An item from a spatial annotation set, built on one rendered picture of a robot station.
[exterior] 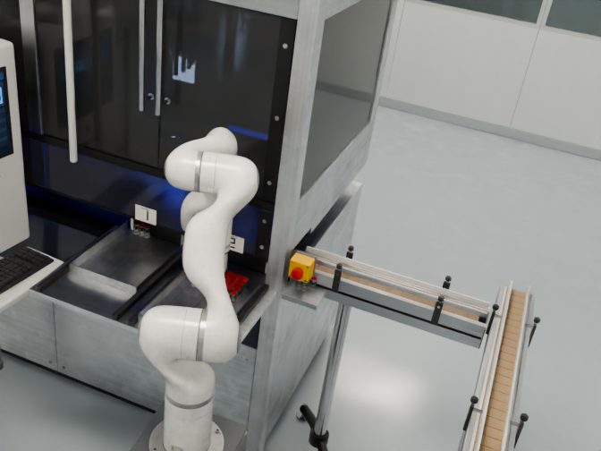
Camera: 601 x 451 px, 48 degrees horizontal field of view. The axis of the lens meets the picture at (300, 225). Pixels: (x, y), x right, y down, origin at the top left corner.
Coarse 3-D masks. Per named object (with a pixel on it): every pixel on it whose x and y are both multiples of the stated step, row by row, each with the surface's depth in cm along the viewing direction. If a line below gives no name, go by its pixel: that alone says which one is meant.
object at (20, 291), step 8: (48, 256) 249; (56, 264) 245; (40, 272) 240; (48, 272) 241; (24, 280) 235; (32, 280) 236; (16, 288) 231; (24, 288) 231; (0, 296) 226; (8, 296) 227; (16, 296) 228; (24, 296) 231; (0, 304) 223; (8, 304) 225; (0, 312) 223
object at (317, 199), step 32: (32, 0) 220; (224, 0) 196; (256, 0) 192; (288, 0) 189; (352, 0) 215; (32, 32) 225; (32, 64) 231; (384, 64) 287; (32, 96) 237; (32, 128) 243; (128, 160) 234; (352, 160) 283; (320, 192) 247; (256, 256) 231
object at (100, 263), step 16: (112, 240) 249; (128, 240) 251; (144, 240) 252; (160, 240) 254; (80, 256) 233; (96, 256) 239; (112, 256) 241; (128, 256) 242; (144, 256) 243; (160, 256) 244; (80, 272) 228; (96, 272) 226; (112, 272) 232; (128, 272) 234; (144, 272) 235; (128, 288) 223
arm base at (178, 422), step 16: (176, 416) 164; (192, 416) 163; (208, 416) 167; (160, 432) 177; (176, 432) 166; (192, 432) 166; (208, 432) 171; (160, 448) 173; (176, 448) 169; (192, 448) 169; (208, 448) 174
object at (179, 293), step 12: (180, 276) 231; (168, 288) 225; (180, 288) 229; (192, 288) 230; (156, 300) 219; (168, 300) 223; (180, 300) 224; (192, 300) 225; (204, 300) 226; (240, 300) 228; (144, 312) 213; (240, 312) 220
